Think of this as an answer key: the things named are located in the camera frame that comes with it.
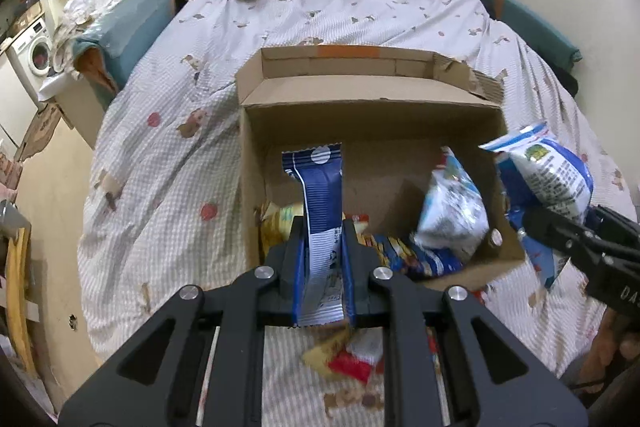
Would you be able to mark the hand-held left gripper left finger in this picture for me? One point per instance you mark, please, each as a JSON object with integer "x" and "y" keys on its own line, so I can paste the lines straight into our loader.
{"x": 299, "y": 267}

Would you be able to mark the brown patterned rug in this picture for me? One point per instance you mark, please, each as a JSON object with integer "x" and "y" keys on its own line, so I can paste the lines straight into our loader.
{"x": 42, "y": 132}

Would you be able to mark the white packet with red trim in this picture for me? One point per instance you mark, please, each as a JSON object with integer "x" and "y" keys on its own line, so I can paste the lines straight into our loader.
{"x": 360, "y": 357}

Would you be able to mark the person's right hand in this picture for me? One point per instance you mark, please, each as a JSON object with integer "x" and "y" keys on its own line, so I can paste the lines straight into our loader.
{"x": 607, "y": 347}

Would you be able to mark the wooden stool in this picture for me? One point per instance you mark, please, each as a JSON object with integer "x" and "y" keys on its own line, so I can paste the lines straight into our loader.
{"x": 20, "y": 297}

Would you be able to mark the small yellow snack packet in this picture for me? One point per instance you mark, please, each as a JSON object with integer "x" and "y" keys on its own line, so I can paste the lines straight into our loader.
{"x": 322, "y": 354}

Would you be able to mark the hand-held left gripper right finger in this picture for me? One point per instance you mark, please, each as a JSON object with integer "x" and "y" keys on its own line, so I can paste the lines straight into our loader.
{"x": 350, "y": 267}

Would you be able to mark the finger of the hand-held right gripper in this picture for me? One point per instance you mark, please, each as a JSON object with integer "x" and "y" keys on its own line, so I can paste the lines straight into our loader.
{"x": 615, "y": 222}
{"x": 550, "y": 224}

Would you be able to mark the blue cartoon snack packet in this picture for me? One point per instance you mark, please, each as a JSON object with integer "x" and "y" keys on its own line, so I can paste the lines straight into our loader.
{"x": 420, "y": 257}

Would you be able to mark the brown cardboard box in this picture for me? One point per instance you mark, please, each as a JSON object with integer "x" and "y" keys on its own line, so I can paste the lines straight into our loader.
{"x": 370, "y": 122}

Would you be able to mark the blue and white striped packet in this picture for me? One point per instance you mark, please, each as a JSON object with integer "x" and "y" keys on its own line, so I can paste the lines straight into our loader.
{"x": 320, "y": 207}

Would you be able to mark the white washing machine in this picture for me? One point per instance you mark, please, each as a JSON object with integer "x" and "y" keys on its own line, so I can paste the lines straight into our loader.
{"x": 32, "y": 54}

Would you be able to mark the beige side table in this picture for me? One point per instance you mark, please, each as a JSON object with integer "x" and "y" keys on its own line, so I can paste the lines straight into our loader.
{"x": 80, "y": 112}

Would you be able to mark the white blue packet green logo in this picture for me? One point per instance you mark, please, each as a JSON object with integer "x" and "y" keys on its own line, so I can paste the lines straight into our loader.
{"x": 547, "y": 172}

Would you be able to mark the teal pillow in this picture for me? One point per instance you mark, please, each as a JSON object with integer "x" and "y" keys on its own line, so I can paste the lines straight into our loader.
{"x": 520, "y": 17}

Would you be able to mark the orange snack packet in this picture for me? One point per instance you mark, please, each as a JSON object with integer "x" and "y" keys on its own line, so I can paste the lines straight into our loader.
{"x": 356, "y": 224}

